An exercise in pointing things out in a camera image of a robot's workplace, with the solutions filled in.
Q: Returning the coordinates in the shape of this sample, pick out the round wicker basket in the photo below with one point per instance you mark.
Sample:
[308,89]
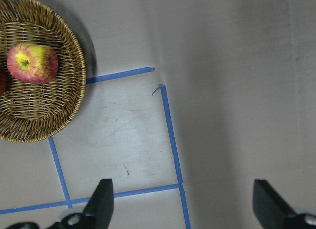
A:
[34,112]

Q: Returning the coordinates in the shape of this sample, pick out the red yellow apple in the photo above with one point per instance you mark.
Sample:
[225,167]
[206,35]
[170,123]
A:
[32,63]

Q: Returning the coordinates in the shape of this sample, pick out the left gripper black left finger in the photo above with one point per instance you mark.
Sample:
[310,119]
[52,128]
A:
[97,213]

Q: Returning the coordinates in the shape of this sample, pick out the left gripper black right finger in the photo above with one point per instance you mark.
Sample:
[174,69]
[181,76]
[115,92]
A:
[273,212]

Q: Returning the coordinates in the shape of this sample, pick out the dark red apple in basket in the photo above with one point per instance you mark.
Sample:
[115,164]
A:
[3,82]

